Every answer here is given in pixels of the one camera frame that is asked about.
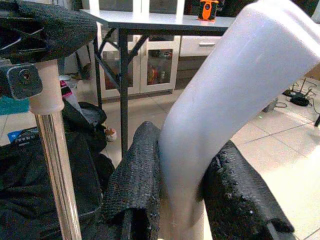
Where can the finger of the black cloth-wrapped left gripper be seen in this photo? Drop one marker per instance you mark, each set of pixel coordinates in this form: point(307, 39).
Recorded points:
point(65, 27)

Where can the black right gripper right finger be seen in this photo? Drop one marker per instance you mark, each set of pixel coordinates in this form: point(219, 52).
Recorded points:
point(240, 190)

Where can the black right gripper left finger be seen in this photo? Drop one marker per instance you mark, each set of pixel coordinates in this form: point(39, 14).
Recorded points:
point(136, 175)

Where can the chrome broom pole white collar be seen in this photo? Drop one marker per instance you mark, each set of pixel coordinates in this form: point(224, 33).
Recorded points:
point(56, 150)

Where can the small white orange toy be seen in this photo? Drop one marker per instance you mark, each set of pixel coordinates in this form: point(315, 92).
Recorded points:
point(111, 134)

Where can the pink and white package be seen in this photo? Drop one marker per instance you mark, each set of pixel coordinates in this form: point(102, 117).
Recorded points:
point(65, 90)

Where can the teal box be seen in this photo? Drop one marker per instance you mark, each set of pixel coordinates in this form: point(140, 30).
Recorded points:
point(13, 106)

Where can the black bag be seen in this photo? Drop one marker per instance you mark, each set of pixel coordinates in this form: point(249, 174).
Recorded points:
point(87, 120)

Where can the grey power adapter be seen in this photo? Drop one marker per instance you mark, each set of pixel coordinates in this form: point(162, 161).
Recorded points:
point(271, 105)

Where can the grey folding table black legs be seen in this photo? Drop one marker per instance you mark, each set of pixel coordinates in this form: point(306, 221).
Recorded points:
point(155, 21)

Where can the blue card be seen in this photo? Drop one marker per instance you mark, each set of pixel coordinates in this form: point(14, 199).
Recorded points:
point(21, 135)

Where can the white glass-door cabinet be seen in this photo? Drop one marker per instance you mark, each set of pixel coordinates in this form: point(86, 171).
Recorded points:
point(160, 65)

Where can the black router with antennas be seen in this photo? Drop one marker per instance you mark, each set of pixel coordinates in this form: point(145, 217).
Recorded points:
point(300, 98)

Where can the black jacket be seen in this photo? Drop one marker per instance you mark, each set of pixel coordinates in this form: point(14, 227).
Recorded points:
point(25, 180)

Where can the white drawer cabinet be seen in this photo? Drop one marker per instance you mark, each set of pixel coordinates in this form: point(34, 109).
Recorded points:
point(200, 46)

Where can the orange and black device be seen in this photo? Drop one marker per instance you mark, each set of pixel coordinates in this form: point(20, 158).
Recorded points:
point(207, 10)

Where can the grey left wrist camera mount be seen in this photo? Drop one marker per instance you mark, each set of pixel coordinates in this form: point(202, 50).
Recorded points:
point(22, 81)

